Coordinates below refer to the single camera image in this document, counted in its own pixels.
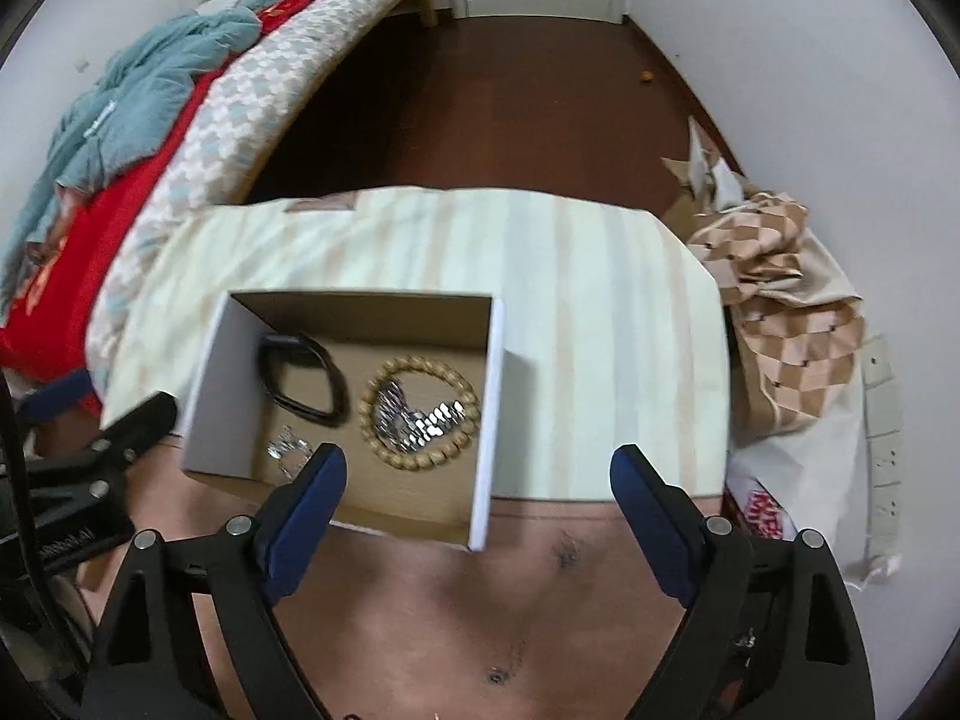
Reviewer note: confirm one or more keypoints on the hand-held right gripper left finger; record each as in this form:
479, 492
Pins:
304, 517

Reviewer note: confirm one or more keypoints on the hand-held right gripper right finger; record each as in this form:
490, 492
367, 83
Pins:
652, 517

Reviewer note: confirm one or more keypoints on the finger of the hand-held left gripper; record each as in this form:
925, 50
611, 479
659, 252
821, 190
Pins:
56, 396
139, 427

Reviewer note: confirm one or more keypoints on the small silver jewelry piece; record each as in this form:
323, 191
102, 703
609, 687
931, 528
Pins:
287, 451

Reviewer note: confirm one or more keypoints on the white cardboard box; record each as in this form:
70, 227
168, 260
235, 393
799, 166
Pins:
420, 330

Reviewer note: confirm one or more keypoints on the white plastic bag red print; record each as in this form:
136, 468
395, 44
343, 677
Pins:
810, 480

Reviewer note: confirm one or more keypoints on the brown checkered paper bag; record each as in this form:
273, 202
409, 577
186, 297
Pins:
787, 360

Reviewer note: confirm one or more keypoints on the striped cream cloth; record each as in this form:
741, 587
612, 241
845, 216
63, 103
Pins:
600, 300

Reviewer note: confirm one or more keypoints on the white power strip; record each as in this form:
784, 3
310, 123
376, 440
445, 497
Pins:
882, 457

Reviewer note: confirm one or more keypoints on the teal blanket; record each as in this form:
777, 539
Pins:
142, 82

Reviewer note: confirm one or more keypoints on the checkered white quilt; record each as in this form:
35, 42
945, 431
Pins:
247, 105

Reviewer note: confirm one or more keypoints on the torn cardboard pieces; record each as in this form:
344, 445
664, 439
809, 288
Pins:
705, 172

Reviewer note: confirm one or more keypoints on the wooden bed frame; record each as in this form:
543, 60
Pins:
427, 6

